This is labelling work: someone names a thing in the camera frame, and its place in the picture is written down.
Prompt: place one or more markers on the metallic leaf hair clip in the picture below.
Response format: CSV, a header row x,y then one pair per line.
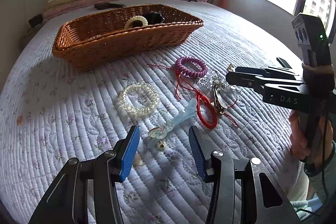
x,y
219,102

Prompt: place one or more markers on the black scrunchie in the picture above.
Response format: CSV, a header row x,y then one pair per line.
x,y
155,16

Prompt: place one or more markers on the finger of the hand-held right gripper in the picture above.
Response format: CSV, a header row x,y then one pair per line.
x,y
241,81
262,72

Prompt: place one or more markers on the brown wicker basket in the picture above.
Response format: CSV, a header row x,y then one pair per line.
x,y
105,43

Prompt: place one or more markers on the dark brown hairbrush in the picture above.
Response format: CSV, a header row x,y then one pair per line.
x,y
109,5

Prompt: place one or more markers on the person's pale clothing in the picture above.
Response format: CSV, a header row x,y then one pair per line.
x,y
299,182

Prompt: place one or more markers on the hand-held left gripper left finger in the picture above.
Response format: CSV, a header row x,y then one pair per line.
x,y
130,153

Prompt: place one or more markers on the light blue hair clip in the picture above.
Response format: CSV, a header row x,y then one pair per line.
x,y
183,113

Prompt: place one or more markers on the silver crystal hair clip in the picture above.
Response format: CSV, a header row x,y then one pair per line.
x,y
207,81

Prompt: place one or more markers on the person's right forearm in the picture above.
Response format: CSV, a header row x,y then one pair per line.
x,y
323,179

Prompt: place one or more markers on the pink folded blanket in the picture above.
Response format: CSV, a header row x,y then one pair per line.
x,y
78,5

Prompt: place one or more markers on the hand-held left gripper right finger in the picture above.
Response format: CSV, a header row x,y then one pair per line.
x,y
197,153

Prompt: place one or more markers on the small gold earring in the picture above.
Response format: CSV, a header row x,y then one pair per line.
x,y
161,145

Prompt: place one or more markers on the dark box on nightstand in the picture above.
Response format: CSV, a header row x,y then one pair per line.
x,y
36,20

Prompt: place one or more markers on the person's right hand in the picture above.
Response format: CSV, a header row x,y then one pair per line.
x,y
296,134

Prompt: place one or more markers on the beige nightstand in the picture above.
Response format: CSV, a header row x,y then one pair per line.
x,y
30,32

